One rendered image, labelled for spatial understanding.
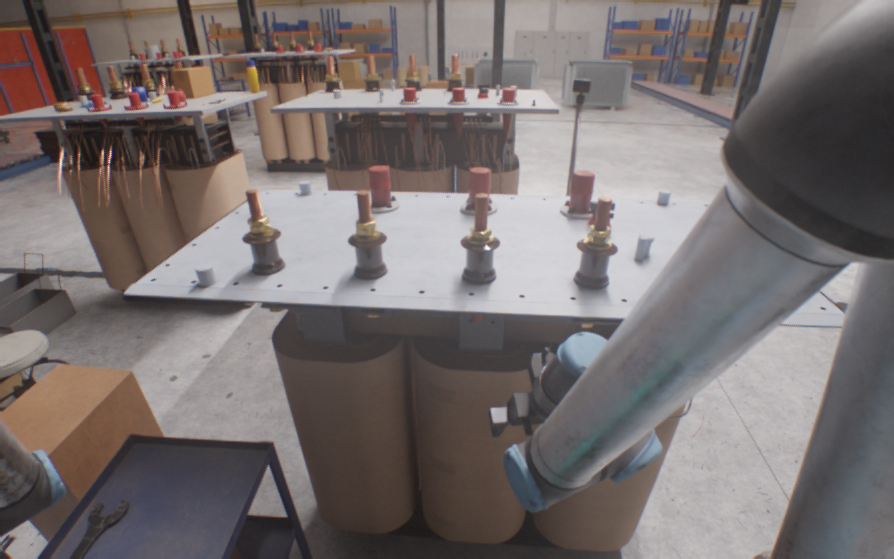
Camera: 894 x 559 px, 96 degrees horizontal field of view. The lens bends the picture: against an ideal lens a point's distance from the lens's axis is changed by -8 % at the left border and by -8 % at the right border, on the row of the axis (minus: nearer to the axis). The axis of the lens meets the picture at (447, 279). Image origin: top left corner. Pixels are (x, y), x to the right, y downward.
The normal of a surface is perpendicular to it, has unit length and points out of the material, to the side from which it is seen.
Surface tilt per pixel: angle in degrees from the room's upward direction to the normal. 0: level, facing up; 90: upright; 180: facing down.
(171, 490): 0
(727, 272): 93
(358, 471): 90
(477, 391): 90
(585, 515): 90
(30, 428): 0
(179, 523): 0
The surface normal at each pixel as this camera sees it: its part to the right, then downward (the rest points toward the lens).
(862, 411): -0.97, 0.15
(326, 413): -0.09, 0.50
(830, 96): -0.77, -0.16
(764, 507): 0.00, -0.87
